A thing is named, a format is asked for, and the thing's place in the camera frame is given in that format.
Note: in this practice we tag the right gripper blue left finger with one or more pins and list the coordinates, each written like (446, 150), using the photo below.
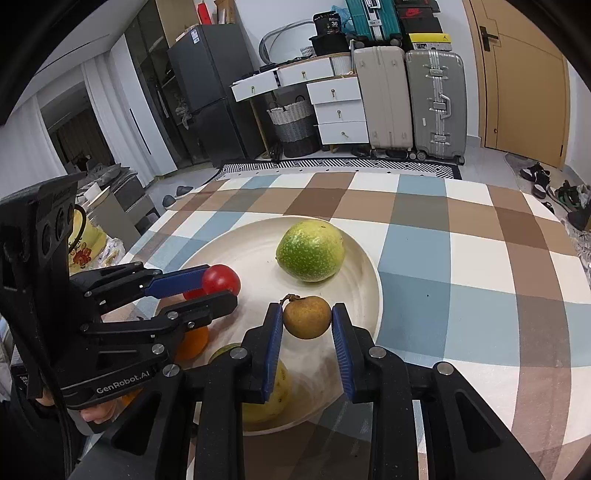
(272, 334)

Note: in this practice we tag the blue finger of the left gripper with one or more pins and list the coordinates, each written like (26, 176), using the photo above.
(199, 312)
(163, 285)

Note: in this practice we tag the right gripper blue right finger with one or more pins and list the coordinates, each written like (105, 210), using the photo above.
(343, 336)

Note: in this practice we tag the brown longan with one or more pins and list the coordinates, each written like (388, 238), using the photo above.
(306, 317)

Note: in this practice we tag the red cherry tomato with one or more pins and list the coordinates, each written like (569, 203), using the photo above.
(193, 294)
(219, 278)

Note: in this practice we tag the orange mandarin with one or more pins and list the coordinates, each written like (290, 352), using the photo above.
(192, 344)

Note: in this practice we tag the person's left hand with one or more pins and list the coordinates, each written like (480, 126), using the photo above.
(45, 418)

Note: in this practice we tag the cream round plate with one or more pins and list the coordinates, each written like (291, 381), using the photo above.
(307, 377)

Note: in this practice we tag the grey slippers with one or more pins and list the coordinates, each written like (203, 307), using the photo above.
(168, 200)

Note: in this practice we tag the yellow snack bag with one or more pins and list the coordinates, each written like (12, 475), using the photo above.
(85, 243)

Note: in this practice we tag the checkered tablecloth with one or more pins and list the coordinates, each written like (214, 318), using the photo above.
(483, 277)

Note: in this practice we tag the woven laundry basket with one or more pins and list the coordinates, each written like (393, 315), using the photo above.
(295, 128)

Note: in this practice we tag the white curtain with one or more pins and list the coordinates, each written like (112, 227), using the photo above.
(27, 155)

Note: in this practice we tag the black refrigerator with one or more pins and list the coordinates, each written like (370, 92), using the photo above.
(206, 61)

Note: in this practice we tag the white drawer desk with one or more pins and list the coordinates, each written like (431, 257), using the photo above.
(333, 89)

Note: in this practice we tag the dark glass wardrobe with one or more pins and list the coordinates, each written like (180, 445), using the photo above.
(148, 50)

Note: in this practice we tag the beige suitcase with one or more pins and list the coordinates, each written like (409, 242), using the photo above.
(383, 81)

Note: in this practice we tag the silver suitcase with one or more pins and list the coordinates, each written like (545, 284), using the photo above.
(438, 96)

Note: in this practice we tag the shoes on floor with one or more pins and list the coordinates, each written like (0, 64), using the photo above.
(574, 199)

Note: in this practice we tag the black box on desk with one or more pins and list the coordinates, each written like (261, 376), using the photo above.
(329, 39)

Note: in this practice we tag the teal suitcase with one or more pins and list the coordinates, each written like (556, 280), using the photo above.
(375, 21)

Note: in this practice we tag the wooden door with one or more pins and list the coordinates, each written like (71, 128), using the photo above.
(524, 89)

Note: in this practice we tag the stacked shoe boxes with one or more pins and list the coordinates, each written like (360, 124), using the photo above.
(421, 27)

